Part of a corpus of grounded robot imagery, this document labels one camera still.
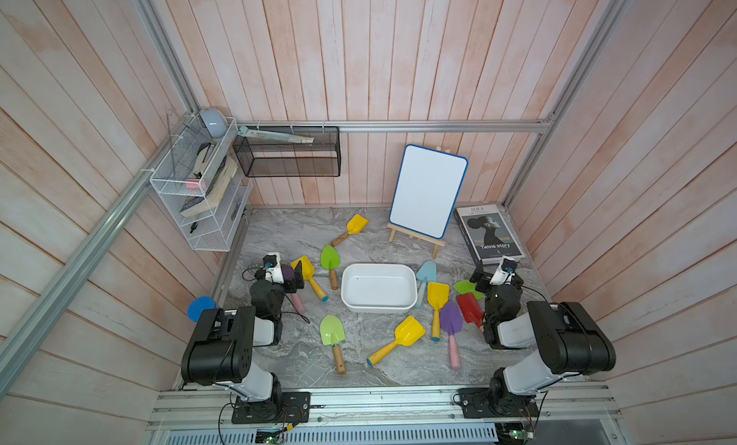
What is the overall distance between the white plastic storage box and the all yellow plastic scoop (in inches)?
1.6

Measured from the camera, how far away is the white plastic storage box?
3.03 ft

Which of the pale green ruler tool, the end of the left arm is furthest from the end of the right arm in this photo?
the pale green ruler tool

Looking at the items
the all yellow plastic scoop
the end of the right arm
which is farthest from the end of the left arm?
the end of the right arm

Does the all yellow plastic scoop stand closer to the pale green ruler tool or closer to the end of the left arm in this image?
the end of the left arm

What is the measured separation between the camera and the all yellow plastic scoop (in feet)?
2.72

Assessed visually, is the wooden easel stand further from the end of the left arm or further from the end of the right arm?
the end of the left arm

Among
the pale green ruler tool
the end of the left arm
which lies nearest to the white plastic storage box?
the end of the left arm

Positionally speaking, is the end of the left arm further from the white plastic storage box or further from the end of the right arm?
the end of the right arm

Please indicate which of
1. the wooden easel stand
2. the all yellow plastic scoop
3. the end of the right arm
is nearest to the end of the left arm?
the all yellow plastic scoop
